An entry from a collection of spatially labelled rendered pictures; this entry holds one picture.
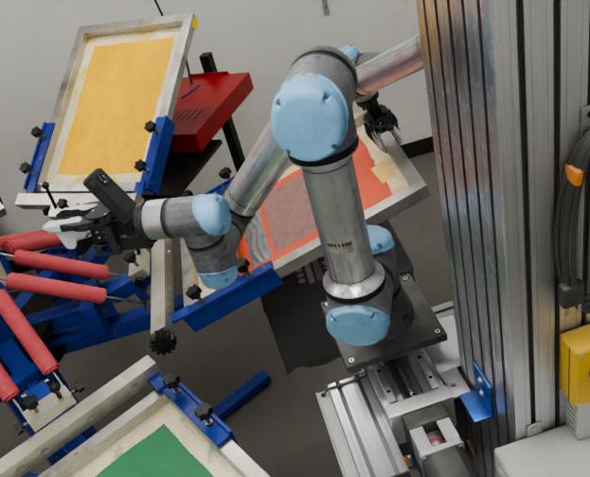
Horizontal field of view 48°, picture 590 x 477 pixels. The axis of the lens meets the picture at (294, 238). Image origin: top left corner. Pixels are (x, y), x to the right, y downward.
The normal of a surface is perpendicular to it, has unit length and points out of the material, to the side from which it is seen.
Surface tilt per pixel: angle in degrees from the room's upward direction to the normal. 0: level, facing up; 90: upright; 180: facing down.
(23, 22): 90
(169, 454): 0
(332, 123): 83
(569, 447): 0
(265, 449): 0
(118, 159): 32
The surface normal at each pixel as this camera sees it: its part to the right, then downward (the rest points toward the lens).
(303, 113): -0.22, 0.51
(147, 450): -0.22, -0.79
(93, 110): -0.36, -0.34
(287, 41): 0.17, 0.55
